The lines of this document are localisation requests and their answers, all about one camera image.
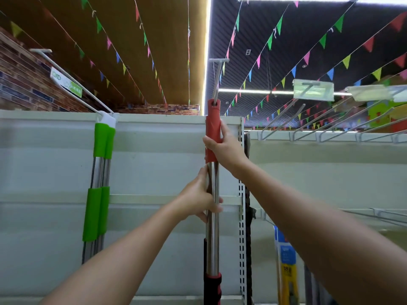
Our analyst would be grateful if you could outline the person's right hand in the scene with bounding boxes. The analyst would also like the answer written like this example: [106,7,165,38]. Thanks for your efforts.
[203,119,251,179]

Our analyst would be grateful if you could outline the person's left hand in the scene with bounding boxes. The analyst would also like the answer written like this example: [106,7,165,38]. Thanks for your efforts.
[172,163,224,224]

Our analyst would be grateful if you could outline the red-handled steel mop pole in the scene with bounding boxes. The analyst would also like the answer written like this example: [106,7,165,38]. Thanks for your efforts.
[203,98,224,305]

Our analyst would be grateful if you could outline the person's right forearm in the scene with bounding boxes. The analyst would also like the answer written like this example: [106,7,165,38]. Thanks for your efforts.
[235,158,407,305]

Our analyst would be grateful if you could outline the person's left forearm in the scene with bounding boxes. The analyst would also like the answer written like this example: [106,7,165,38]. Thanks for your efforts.
[40,200,186,305]

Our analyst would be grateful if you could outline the wide white shelf back panel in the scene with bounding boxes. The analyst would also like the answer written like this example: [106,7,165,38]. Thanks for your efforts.
[0,110,245,305]

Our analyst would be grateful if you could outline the short fluorescent ceiling light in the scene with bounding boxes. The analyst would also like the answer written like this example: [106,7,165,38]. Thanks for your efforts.
[217,88,353,96]

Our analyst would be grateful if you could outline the short white display hook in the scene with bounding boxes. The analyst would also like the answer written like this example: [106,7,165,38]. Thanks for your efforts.
[208,58,230,106]

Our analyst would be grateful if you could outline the perforated white shelf upright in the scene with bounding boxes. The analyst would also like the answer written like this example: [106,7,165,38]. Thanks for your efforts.
[238,117,254,305]

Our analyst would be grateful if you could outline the warm ceiling light strip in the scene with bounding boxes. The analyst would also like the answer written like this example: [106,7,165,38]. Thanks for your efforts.
[201,0,213,116]

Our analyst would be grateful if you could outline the small clear label holder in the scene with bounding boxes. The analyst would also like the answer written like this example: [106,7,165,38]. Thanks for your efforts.
[293,79,335,102]

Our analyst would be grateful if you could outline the blue and yellow package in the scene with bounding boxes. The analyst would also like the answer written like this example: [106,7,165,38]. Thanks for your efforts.
[273,225,300,305]

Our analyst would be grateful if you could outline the long white display hook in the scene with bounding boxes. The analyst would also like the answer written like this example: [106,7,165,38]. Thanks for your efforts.
[29,48,116,115]

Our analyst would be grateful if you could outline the green and white hook label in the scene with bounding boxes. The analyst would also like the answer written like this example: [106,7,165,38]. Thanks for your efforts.
[50,67,83,98]

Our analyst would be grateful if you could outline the grey hanging goods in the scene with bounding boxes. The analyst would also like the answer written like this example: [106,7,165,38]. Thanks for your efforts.
[303,263,339,305]

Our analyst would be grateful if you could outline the wide clear label holder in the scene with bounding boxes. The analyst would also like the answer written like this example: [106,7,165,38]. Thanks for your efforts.
[345,85,407,103]

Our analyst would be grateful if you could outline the colourful cardboard sign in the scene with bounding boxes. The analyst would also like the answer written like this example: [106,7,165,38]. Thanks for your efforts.
[367,99,407,134]

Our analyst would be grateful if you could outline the green-handled steel mop pole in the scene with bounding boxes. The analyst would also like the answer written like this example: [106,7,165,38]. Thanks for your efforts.
[95,112,117,253]
[82,112,110,265]

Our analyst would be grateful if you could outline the strings of colourful pennant flags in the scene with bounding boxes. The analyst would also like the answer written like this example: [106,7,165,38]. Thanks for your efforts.
[0,0,407,130]

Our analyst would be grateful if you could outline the row of white wire hooks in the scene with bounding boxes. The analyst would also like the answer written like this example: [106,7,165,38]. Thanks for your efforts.
[258,98,407,145]

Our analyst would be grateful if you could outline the low white wire hook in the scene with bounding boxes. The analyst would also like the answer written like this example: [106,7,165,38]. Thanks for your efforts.
[340,208,407,228]

